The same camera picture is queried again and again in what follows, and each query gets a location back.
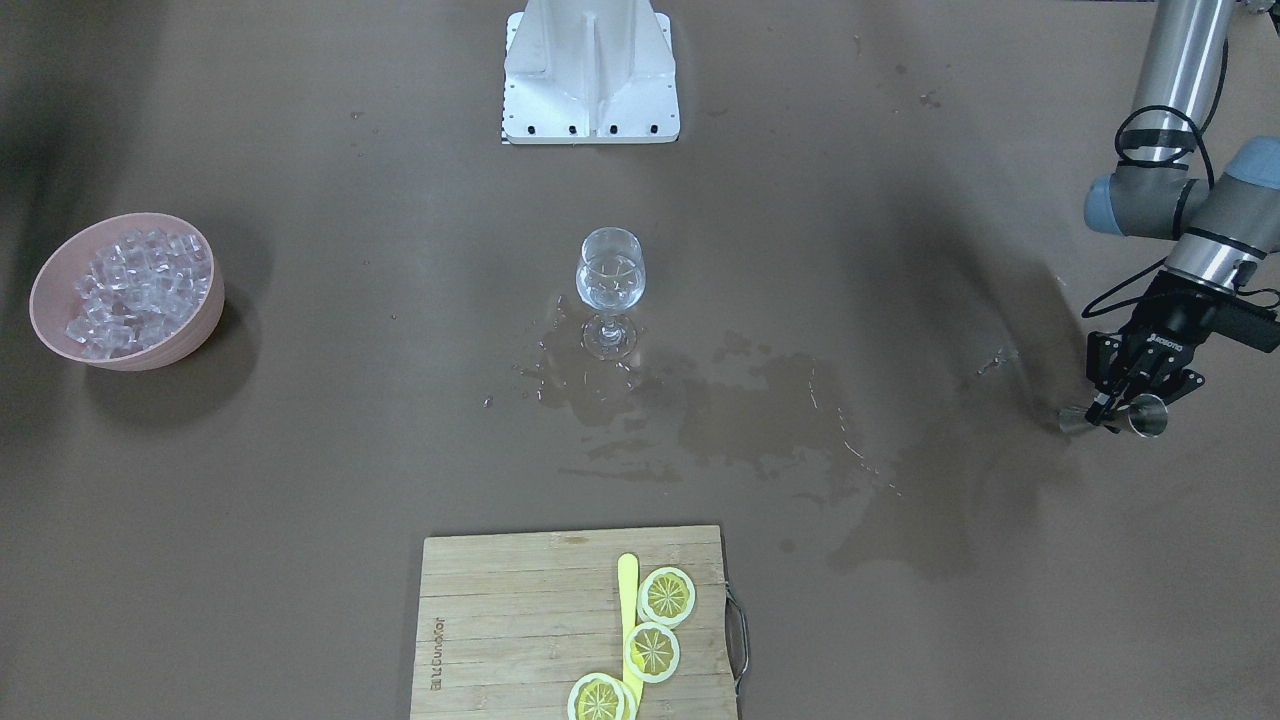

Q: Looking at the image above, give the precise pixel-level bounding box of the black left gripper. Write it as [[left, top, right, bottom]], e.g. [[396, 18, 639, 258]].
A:
[[1085, 272, 1279, 425]]

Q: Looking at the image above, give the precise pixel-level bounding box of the steel double jigger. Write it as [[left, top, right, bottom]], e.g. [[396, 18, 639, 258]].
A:
[[1057, 393, 1170, 439]]

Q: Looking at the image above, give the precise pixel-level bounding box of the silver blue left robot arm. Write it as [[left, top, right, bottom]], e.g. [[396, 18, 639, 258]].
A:
[[1082, 1, 1279, 437]]

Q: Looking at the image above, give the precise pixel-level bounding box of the clear wine glass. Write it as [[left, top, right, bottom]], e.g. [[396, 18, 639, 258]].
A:
[[575, 227, 646, 361]]

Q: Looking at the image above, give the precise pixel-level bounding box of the pile of ice cubes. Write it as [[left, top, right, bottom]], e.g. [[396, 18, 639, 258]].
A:
[[65, 228, 212, 360]]

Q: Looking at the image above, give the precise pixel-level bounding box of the yellow plastic knife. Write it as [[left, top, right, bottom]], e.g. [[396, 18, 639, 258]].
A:
[[616, 552, 644, 719]]

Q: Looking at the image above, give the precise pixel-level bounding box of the lemon slice middle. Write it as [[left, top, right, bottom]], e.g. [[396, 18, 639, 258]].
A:
[[623, 621, 682, 684]]

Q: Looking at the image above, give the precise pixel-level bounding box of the wooden cutting board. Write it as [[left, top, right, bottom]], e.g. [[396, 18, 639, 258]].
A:
[[410, 525, 740, 719]]

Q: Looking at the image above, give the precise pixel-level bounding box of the pink bowl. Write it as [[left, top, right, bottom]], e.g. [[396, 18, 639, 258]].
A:
[[28, 211, 225, 372]]

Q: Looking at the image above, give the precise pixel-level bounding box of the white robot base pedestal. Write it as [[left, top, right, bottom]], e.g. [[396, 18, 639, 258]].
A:
[[500, 1, 681, 145]]

